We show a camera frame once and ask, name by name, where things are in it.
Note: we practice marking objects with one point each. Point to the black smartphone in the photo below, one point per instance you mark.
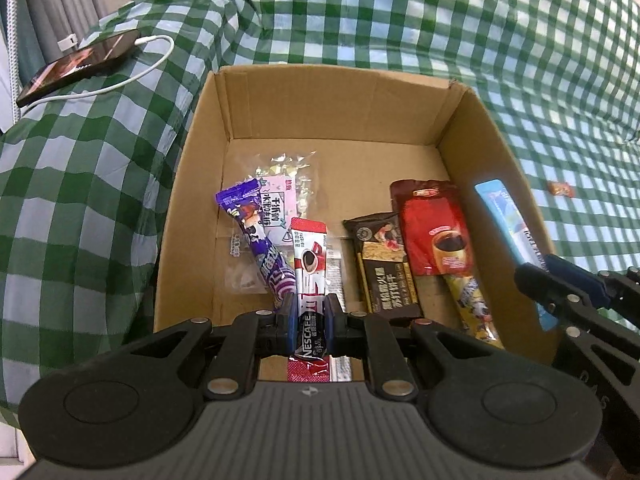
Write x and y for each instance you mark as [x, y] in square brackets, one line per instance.
[75, 62]

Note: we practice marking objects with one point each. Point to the black biscuit bar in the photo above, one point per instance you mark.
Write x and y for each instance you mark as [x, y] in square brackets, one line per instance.
[385, 270]

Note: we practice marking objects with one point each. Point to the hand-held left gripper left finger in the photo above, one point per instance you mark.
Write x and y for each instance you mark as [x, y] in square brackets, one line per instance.
[289, 320]

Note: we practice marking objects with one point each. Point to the light blue stick packet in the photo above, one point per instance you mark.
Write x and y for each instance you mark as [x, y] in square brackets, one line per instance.
[505, 220]

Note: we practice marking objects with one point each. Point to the purple snack packet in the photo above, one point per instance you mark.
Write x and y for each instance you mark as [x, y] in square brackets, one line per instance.
[260, 255]

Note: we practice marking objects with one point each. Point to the green checked blanket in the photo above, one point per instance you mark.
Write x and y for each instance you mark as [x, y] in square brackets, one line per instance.
[450, 20]

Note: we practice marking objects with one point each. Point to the yellow stick packet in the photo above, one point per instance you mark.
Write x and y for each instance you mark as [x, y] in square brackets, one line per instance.
[470, 300]

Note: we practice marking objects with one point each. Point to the clear candy bag pink label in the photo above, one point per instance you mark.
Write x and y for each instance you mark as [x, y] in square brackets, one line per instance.
[285, 195]

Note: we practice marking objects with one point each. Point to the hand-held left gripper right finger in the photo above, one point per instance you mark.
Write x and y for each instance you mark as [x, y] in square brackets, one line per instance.
[330, 320]

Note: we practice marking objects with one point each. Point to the red coffee pouch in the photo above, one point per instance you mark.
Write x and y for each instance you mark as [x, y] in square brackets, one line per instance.
[435, 230]

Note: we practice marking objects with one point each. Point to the green checked pillow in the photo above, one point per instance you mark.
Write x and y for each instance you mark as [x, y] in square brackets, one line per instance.
[75, 185]

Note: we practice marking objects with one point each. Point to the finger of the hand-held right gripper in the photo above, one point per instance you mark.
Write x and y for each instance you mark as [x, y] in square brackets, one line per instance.
[580, 277]
[545, 287]

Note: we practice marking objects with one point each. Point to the red and white coffee sachet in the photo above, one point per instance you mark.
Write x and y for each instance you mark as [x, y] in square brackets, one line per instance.
[310, 270]

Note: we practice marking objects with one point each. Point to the small orange candy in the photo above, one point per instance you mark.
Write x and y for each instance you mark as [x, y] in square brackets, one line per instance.
[561, 189]

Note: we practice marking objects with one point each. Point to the brown cardboard box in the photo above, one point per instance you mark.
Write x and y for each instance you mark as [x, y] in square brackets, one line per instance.
[325, 110]

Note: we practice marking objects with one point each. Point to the white charger plug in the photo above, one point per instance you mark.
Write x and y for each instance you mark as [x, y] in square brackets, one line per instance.
[67, 42]

